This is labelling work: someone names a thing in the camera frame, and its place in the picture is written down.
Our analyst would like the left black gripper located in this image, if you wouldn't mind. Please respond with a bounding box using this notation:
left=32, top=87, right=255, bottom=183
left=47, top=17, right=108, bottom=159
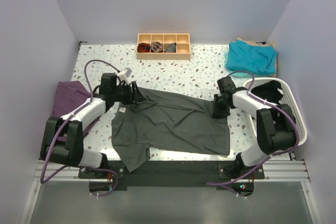
left=111, top=81, right=146, bottom=105

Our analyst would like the dark grey t shirt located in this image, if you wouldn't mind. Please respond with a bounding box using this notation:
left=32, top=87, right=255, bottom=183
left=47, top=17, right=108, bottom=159
left=111, top=88, right=230, bottom=172

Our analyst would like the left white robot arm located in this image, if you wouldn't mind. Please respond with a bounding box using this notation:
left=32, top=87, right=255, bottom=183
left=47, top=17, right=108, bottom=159
left=40, top=73, right=146, bottom=178

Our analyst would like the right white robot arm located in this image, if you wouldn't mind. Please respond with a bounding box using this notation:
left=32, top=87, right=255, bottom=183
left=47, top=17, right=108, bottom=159
left=212, top=76, right=300, bottom=178

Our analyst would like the red black fabric item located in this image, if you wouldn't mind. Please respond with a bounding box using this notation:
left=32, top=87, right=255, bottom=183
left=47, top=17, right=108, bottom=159
left=137, top=42, right=151, bottom=53

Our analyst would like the black t shirt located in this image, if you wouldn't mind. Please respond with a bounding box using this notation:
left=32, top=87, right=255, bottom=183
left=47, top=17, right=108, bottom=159
left=251, top=80, right=298, bottom=130

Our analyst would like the grey pink fabric item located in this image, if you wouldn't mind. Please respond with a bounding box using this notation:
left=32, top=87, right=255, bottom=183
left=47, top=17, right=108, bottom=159
left=150, top=41, right=163, bottom=53

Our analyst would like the dark grey folded item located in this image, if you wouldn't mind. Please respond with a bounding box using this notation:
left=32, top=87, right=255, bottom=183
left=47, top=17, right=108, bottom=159
left=164, top=42, right=176, bottom=53

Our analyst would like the teal t shirt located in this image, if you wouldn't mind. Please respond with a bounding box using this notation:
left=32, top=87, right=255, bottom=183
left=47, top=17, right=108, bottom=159
left=225, top=40, right=276, bottom=77

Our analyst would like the white laundry basket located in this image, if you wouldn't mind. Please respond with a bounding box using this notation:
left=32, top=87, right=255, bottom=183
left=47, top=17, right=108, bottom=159
left=251, top=77, right=308, bottom=146

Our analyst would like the purple t shirt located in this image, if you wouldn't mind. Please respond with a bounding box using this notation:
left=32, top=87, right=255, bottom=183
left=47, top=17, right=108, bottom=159
left=43, top=81, right=98, bottom=146

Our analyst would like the wooden compartment box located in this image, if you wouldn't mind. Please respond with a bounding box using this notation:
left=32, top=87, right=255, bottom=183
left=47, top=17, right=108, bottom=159
left=136, top=33, right=191, bottom=60

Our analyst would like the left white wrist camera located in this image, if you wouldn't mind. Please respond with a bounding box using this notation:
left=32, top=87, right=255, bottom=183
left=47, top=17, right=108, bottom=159
left=118, top=68, right=132, bottom=82

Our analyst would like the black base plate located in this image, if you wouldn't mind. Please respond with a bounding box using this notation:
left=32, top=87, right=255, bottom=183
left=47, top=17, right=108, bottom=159
left=78, top=161, right=265, bottom=196

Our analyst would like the aluminium rail frame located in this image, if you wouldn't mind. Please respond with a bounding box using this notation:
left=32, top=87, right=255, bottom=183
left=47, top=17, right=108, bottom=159
left=33, top=158, right=311, bottom=183

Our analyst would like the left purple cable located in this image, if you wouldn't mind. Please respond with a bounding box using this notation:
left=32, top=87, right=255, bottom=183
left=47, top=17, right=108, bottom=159
left=39, top=59, right=124, bottom=197

